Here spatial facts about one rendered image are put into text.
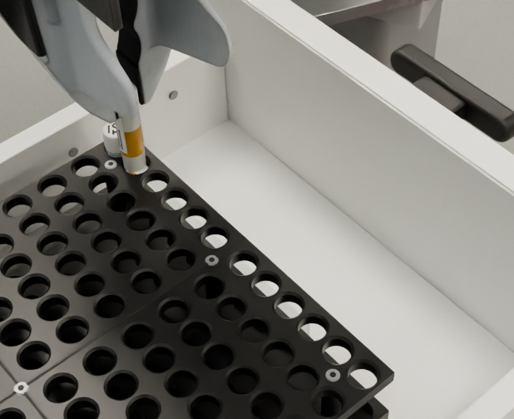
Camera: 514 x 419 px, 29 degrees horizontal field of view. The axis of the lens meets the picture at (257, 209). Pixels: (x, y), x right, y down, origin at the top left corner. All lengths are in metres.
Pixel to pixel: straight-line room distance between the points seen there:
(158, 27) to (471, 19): 1.62
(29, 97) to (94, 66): 1.50
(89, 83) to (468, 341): 0.21
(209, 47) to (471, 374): 0.19
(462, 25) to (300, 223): 1.49
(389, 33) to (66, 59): 0.54
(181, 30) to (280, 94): 0.12
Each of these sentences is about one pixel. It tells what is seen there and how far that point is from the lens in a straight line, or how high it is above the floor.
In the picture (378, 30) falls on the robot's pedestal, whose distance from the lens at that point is 0.88.
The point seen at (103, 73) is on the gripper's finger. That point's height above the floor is 0.99.
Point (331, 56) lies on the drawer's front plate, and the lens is 0.46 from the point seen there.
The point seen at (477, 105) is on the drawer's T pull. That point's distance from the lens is 0.47.
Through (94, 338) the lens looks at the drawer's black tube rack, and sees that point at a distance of 0.40.
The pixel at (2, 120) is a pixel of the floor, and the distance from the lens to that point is 1.84.
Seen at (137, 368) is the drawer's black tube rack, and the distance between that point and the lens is 0.39.
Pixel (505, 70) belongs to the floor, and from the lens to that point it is 1.90.
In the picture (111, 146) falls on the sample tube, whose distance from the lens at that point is 0.46.
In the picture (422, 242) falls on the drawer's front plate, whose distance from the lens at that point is 0.48.
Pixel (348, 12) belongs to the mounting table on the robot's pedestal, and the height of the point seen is 0.76.
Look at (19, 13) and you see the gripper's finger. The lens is 0.38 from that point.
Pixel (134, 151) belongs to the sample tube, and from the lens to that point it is 0.44.
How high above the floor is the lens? 1.23
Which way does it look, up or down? 49 degrees down
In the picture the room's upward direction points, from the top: 2 degrees counter-clockwise
